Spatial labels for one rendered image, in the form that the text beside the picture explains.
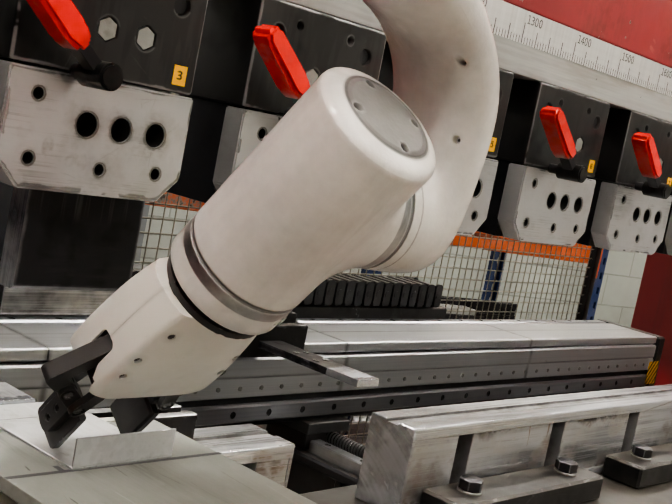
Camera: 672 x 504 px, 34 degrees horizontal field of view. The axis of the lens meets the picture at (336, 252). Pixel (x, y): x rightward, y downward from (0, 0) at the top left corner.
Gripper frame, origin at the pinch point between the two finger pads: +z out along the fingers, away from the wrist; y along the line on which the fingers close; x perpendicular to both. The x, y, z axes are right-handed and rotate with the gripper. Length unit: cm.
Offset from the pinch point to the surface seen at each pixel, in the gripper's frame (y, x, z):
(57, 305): 0.5, -8.7, -0.8
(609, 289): -649, -192, 228
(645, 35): -70, -28, -29
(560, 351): -116, -18, 24
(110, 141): 1.6, -13.6, -13.3
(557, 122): -49, -17, -22
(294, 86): -11.4, -15.2, -20.2
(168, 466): -3.1, 5.3, -1.4
